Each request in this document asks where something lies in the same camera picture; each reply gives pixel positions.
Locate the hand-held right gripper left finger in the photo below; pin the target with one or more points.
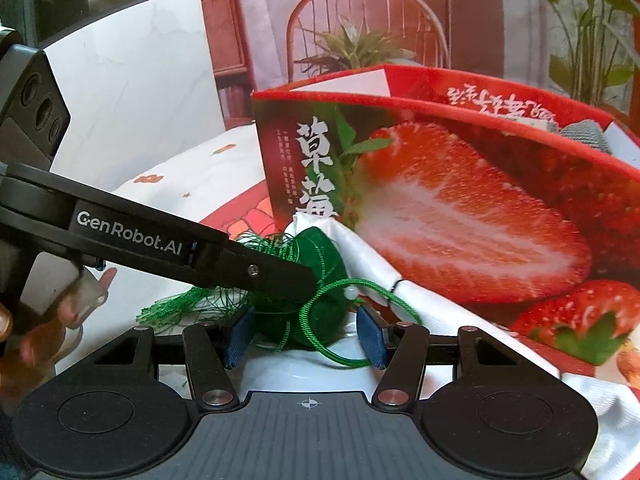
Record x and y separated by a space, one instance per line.
239 340

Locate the grey knitted cloth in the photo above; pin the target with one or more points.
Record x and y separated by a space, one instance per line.
585 135

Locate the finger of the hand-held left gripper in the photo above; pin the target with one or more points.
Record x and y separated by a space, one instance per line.
280 275

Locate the person's left hand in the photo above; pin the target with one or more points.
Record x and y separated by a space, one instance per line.
45 345

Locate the red strawberry print box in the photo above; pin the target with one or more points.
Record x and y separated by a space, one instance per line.
450 210

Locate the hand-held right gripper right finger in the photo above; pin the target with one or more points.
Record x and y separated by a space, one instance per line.
371 337

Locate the wall poster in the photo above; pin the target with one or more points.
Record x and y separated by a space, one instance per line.
280 35

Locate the green tasselled sachet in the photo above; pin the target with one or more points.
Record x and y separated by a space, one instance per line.
330 265

